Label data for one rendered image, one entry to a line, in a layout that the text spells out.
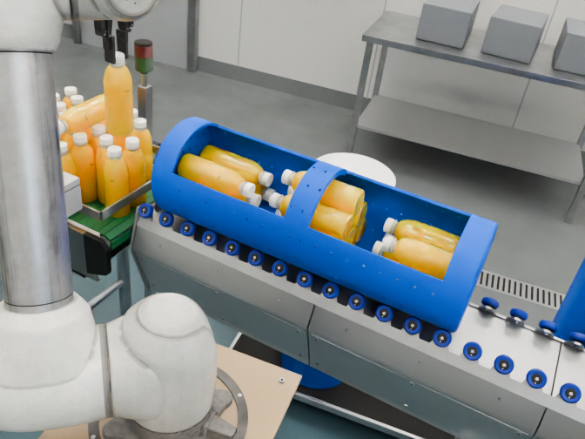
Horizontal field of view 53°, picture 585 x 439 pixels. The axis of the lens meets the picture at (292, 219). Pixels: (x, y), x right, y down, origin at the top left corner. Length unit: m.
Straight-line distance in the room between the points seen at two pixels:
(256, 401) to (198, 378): 0.24
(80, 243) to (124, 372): 0.91
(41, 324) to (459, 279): 0.85
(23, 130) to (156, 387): 0.43
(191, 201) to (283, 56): 3.55
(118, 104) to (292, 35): 3.45
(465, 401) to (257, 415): 0.58
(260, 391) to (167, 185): 0.65
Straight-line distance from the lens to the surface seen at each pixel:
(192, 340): 0.96
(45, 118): 0.92
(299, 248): 1.45
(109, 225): 1.83
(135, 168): 1.82
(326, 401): 2.34
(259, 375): 1.25
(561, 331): 2.17
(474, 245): 1.37
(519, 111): 4.82
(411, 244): 1.42
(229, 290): 1.67
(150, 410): 1.03
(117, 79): 1.60
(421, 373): 1.55
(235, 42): 5.18
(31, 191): 0.92
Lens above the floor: 1.95
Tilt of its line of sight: 34 degrees down
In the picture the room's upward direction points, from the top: 8 degrees clockwise
